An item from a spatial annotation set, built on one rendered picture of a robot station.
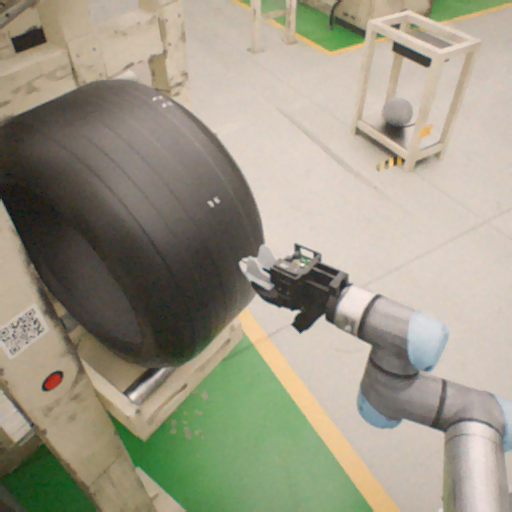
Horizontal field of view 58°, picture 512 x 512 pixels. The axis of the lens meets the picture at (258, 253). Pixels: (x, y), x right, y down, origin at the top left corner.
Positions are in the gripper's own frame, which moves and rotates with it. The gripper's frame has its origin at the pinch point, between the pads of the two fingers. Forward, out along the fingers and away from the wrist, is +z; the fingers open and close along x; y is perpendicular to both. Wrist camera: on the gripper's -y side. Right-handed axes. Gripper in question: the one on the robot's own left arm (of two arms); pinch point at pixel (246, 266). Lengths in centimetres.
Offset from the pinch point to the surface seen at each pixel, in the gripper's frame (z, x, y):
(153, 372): 18.4, 16.0, -29.0
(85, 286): 47, 11, -22
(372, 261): 36, -132, -122
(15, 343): 20.7, 34.5, 0.3
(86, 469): 27, 37, -50
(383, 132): 83, -234, -104
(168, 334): 4.2, 17.0, -4.4
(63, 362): 22.2, 29.7, -12.0
